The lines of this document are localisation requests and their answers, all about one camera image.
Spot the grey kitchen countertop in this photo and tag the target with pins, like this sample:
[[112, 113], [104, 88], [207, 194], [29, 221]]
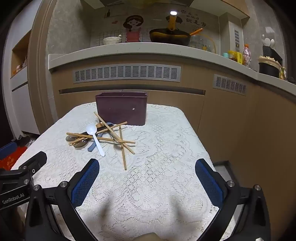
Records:
[[138, 49]]

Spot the short grey vent grille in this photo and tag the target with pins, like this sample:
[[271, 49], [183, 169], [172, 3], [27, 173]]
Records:
[[229, 84]]

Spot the cartoon dog wall sticker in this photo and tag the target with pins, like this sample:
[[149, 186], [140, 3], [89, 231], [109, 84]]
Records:
[[173, 22]]

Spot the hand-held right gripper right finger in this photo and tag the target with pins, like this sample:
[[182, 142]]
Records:
[[208, 178]]

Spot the teal cup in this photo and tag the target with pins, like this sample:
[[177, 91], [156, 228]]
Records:
[[225, 55]]

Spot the clear glass lid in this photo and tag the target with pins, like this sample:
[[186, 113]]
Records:
[[207, 42]]

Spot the yellow jar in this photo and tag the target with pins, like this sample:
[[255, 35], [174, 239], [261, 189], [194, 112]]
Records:
[[232, 55]]

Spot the white lace tablecloth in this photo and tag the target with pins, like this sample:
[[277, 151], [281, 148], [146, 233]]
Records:
[[148, 185]]

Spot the purple plastic container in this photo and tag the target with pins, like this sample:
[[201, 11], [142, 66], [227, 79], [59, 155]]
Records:
[[121, 107]]

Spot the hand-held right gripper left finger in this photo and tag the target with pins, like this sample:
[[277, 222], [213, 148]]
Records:
[[86, 178]]

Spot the white shelf cabinet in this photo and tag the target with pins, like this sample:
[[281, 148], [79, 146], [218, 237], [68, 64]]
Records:
[[19, 69]]

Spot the black pot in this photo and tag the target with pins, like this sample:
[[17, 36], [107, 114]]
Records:
[[269, 69]]

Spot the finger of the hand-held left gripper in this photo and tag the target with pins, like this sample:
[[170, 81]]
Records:
[[34, 162], [8, 148]]

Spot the white bowl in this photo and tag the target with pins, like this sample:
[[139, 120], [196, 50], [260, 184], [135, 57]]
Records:
[[112, 40]]

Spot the white plastic spoon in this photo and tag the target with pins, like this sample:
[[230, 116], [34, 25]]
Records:
[[91, 129]]

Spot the red bag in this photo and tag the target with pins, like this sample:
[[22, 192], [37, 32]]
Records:
[[12, 160]]

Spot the clear bottle with orange cap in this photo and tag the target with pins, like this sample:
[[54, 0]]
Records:
[[247, 55]]

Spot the dark metal spoon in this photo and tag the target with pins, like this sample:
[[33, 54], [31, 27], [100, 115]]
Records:
[[70, 138]]

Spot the cartoon girl wall sticker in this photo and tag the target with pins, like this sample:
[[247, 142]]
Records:
[[133, 27]]

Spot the black utensil holder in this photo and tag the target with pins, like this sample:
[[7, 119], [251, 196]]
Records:
[[271, 52]]

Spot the black wok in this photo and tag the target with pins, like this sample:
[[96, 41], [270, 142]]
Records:
[[170, 37]]

